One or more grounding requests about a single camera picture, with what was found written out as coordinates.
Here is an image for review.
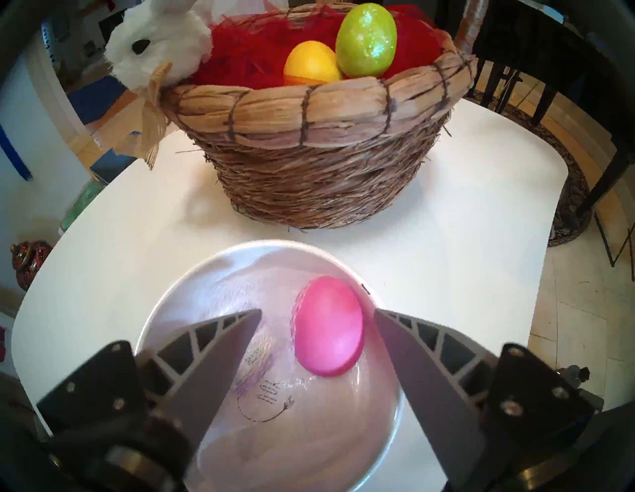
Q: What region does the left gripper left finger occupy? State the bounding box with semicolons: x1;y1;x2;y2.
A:
37;308;262;462

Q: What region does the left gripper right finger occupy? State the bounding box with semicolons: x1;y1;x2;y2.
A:
373;308;596;489

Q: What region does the pink easter egg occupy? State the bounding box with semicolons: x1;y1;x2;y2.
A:
292;276;366;376

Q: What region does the yellow easter egg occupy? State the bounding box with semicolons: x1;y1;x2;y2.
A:
284;41;343;86

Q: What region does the green glitter easter egg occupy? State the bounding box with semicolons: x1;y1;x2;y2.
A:
336;3;398;78

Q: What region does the brown wicker basket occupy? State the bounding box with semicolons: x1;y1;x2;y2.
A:
161;0;492;230

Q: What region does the white round bowl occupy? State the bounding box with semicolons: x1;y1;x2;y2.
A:
135;240;405;492

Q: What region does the red cloisonne lidded jar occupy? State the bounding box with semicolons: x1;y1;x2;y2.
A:
10;241;53;292

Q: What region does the green jade ornament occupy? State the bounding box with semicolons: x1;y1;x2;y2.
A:
60;181;105;234

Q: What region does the oriental patterned rug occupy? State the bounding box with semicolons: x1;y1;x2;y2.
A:
466;89;593;247

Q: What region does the blue open box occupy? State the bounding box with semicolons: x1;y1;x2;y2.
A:
89;149;138;185

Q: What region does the tan raffia bow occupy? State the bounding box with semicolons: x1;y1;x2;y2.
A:
92;62;174;170

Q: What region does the blue vase tassel hanging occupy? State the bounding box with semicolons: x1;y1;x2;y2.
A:
0;124;33;182

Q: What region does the blue floor rug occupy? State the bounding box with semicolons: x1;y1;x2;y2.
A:
67;74;128;124

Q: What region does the red shredded paper filling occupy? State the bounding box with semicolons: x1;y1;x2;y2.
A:
191;4;443;91

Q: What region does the white plush bunny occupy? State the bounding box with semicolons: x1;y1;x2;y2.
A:
104;0;214;91

